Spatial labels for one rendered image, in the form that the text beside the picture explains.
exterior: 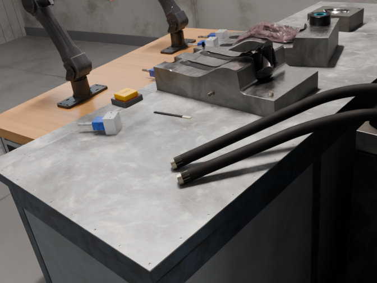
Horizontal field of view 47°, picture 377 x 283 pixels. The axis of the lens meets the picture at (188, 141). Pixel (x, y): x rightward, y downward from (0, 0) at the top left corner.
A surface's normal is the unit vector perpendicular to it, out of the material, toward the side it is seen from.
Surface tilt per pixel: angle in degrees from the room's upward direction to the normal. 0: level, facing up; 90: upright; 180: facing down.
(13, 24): 90
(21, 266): 0
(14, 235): 0
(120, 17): 90
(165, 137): 0
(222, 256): 90
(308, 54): 90
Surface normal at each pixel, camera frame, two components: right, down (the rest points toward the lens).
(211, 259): 0.73, 0.25
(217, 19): -0.58, 0.46
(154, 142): -0.12, -0.87
